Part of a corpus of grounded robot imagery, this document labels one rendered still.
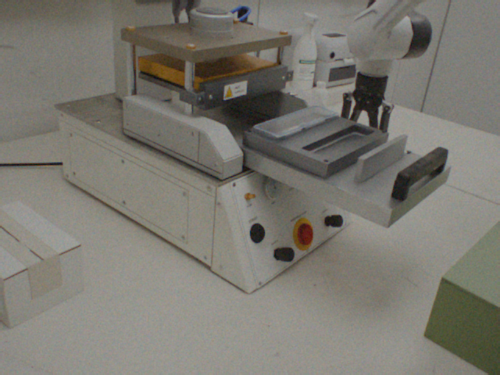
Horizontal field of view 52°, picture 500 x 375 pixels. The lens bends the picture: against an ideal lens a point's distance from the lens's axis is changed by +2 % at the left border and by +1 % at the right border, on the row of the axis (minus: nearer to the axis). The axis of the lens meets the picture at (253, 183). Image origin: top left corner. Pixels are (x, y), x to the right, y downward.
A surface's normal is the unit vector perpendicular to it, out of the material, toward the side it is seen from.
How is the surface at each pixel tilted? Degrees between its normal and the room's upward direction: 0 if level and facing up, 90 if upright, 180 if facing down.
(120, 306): 0
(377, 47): 107
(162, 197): 90
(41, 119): 90
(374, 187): 0
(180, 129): 90
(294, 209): 65
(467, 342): 90
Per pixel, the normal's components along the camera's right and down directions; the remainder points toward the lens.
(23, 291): 0.75, 0.34
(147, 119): -0.64, 0.30
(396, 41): 0.42, 0.53
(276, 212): 0.73, -0.06
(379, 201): 0.09, -0.89
